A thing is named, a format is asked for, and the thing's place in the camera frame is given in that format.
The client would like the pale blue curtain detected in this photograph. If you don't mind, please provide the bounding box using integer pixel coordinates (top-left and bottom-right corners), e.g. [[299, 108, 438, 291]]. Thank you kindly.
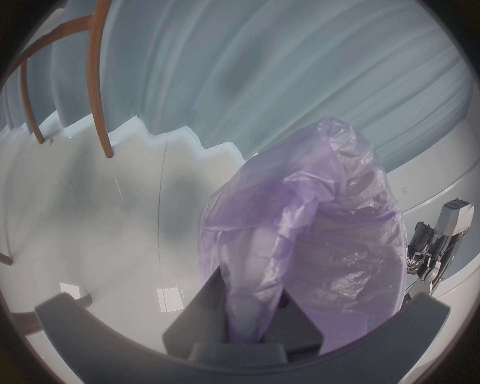
[[7, 0, 474, 177]]

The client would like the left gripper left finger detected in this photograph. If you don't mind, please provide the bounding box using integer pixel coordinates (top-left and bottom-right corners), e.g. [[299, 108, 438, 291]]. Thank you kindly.
[[161, 268, 230, 358]]

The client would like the wooden chair with white cushions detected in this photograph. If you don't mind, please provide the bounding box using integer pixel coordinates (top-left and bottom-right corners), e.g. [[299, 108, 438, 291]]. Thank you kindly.
[[0, 0, 114, 334]]

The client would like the purple plastic bag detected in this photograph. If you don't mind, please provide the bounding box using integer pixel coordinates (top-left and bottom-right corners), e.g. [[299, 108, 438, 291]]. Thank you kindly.
[[198, 117, 409, 355]]

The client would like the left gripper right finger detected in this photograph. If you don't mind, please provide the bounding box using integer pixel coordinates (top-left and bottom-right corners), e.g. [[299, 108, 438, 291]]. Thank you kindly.
[[262, 288, 324, 355]]

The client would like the white trash bin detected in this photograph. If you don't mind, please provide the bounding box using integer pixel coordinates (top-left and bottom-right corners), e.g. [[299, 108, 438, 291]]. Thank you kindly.
[[204, 161, 410, 338]]

